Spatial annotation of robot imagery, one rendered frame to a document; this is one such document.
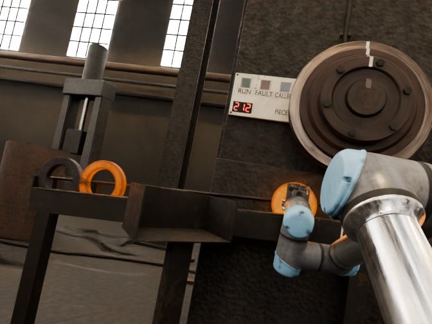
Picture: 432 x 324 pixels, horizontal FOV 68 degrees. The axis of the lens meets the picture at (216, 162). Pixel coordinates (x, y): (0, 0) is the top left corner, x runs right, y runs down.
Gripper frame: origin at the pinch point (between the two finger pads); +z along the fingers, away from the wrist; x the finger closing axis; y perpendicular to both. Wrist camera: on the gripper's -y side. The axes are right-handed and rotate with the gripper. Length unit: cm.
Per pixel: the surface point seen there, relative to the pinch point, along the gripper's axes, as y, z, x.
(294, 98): 35.1, 4.7, 5.0
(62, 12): 242, 689, 634
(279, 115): 28.8, 16.7, 9.8
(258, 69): 47, 24, 21
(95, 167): 0, -3, 77
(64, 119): -21, 425, 416
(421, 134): 27.5, 2.8, -37.0
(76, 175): -4, -4, 85
